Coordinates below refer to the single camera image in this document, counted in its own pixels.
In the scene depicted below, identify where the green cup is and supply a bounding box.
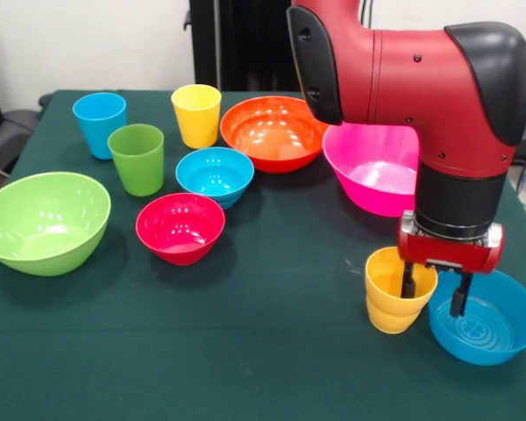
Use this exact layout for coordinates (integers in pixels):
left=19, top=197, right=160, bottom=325
left=107, top=124, right=166, bottom=197

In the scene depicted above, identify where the orange bowl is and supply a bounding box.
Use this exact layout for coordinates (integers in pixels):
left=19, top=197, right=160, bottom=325
left=219, top=96, right=330, bottom=175

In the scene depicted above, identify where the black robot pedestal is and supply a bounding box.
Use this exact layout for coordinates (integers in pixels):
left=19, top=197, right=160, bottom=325
left=188, top=0, right=306, bottom=92

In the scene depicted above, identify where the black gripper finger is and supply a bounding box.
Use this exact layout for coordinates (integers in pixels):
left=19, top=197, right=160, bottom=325
left=450, top=271, right=473, bottom=318
left=401, top=261, right=418, bottom=300

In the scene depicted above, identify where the short yellow cup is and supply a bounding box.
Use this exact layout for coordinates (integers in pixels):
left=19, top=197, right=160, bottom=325
left=366, top=296, right=426, bottom=335
left=364, top=246, right=439, bottom=315

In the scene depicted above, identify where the dark green table cloth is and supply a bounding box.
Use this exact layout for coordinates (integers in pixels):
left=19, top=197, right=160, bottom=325
left=0, top=89, right=526, bottom=421

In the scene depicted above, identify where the blue cup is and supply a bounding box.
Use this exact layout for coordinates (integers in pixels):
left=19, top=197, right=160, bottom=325
left=72, top=91, right=128, bottom=161

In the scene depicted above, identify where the small red bowl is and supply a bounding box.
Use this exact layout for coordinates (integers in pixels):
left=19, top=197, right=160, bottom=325
left=134, top=192, right=227, bottom=267

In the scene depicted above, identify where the tall yellow cup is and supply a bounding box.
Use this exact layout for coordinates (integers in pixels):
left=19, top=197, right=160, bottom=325
left=170, top=83, right=223, bottom=150

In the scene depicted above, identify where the dark blue bowl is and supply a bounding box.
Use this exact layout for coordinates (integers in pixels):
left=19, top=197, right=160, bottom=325
left=428, top=269, right=526, bottom=367

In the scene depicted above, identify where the large green bowl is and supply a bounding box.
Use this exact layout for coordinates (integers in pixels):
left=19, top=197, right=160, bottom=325
left=0, top=171, right=112, bottom=277

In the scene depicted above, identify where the large pink bowl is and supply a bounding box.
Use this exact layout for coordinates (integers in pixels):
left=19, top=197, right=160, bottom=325
left=322, top=123, right=422, bottom=218

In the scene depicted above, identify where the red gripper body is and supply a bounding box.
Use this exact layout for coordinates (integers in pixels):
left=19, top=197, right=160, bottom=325
left=396, top=228, right=506, bottom=276

